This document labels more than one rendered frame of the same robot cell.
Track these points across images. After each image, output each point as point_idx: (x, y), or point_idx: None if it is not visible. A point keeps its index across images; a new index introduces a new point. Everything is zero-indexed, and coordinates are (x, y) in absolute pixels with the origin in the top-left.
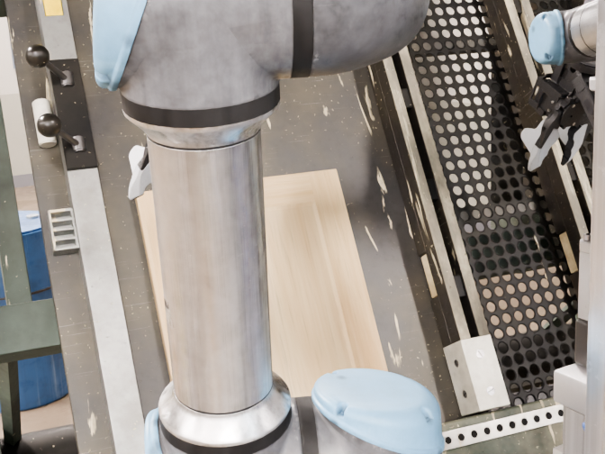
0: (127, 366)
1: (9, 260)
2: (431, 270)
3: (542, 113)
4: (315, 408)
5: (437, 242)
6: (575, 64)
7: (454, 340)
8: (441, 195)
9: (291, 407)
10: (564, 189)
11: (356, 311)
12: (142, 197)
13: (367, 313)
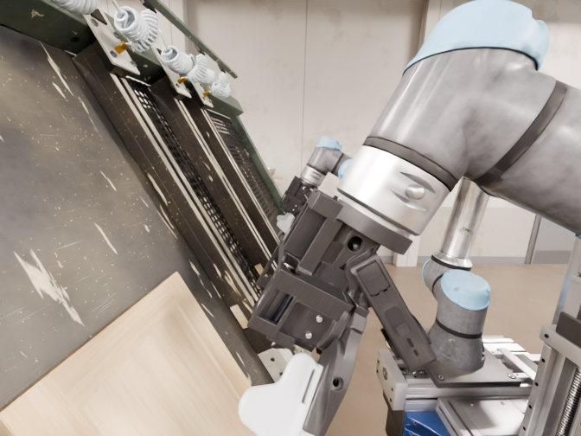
0: None
1: None
2: (244, 313)
3: (289, 211)
4: None
5: (247, 296)
6: (312, 186)
7: (270, 348)
8: (236, 266)
9: None
10: (258, 245)
11: (230, 368)
12: (14, 413)
13: (234, 364)
